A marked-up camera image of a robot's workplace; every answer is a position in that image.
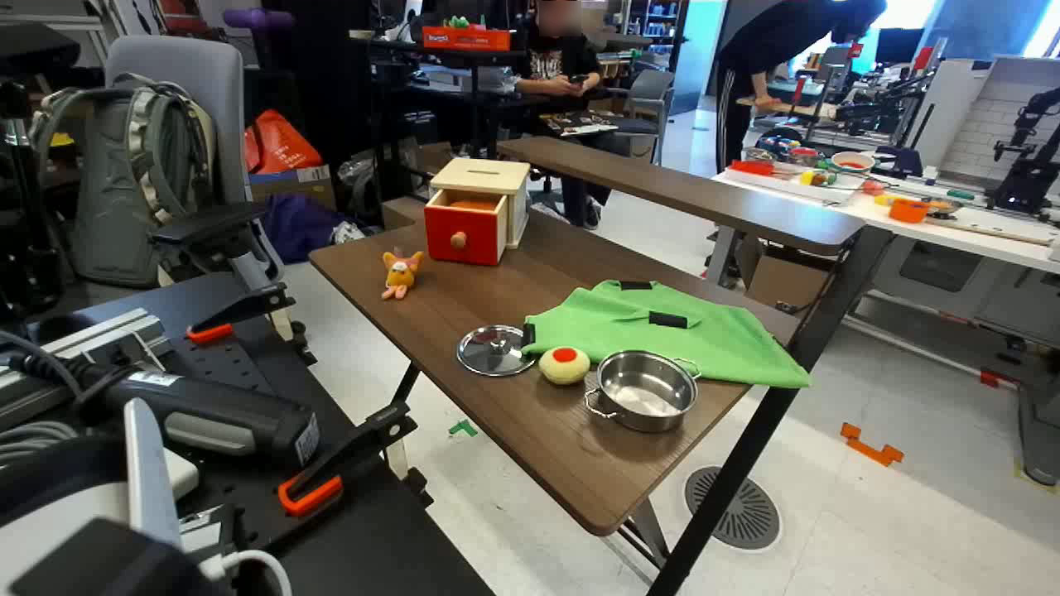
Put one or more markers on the orange bag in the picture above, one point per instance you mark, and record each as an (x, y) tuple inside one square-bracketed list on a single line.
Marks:
[(279, 145)]

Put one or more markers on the round steel pot lid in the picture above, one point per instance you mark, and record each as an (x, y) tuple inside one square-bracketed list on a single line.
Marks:
[(493, 352)]

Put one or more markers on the grey office chair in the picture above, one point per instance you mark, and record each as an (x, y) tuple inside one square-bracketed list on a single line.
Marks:
[(188, 84)]

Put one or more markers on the orange cup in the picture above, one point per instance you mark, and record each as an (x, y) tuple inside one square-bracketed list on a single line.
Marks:
[(908, 211)]

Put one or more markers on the dark blue bag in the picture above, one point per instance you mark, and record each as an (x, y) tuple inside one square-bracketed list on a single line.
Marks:
[(299, 228)]

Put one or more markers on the dark brown long table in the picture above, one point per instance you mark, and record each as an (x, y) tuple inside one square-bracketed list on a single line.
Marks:
[(683, 190)]

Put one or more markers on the round floor drain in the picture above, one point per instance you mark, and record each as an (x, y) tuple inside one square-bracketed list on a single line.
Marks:
[(733, 509)]

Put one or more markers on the black grey cylindrical device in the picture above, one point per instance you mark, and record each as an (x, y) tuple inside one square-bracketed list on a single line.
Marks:
[(216, 412)]

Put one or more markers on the grey backpack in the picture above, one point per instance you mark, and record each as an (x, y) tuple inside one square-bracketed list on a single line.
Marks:
[(116, 186)]

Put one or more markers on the wooden box with red drawer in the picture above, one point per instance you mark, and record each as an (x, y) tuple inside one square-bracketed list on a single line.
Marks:
[(477, 211)]

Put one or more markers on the yellow plush round red centre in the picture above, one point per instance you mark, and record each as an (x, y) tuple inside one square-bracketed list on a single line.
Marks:
[(563, 364)]

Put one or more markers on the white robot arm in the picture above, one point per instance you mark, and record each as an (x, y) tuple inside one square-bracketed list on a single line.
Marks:
[(148, 467)]

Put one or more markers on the standing person in black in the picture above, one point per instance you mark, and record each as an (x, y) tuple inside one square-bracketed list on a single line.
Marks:
[(773, 55)]

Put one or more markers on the seated person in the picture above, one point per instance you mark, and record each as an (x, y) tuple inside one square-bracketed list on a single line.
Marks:
[(557, 68)]

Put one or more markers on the white work table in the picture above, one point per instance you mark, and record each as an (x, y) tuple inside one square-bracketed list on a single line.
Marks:
[(939, 228)]

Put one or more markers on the orange stuffed bunny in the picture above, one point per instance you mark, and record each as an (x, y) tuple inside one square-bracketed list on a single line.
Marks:
[(399, 277)]

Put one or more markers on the green cloth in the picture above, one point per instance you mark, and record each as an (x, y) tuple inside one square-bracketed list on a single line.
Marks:
[(708, 335)]

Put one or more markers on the silver aluminium rail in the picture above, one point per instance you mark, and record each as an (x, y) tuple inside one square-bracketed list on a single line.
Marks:
[(87, 335)]

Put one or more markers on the black metal table frame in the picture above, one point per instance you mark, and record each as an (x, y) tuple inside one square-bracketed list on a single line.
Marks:
[(773, 416)]

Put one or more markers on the small steel pot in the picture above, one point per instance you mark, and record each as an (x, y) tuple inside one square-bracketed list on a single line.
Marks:
[(643, 389)]

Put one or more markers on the orange floor marker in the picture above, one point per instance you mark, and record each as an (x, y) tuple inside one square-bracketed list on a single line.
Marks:
[(871, 447)]

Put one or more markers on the red tray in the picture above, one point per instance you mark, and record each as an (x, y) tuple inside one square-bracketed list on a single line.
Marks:
[(465, 38)]

